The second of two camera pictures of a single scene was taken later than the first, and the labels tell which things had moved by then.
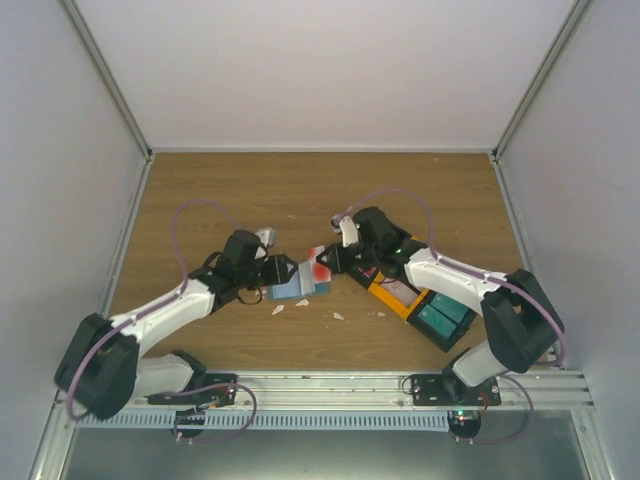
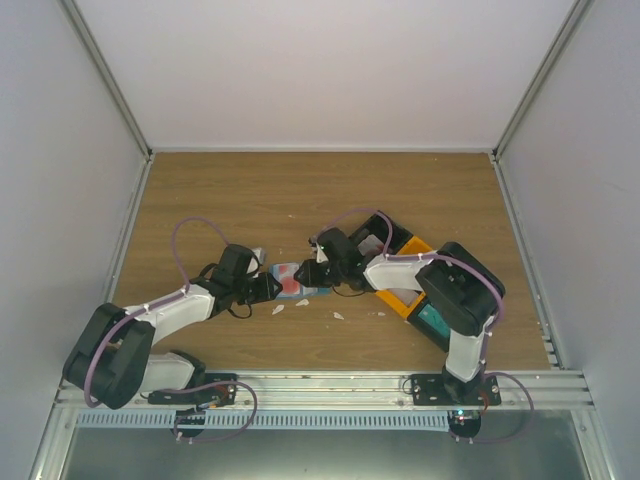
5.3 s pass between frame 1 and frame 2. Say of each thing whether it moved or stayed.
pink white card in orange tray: stayed
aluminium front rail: stayed
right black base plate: stayed
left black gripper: moved
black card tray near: stayed
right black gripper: moved
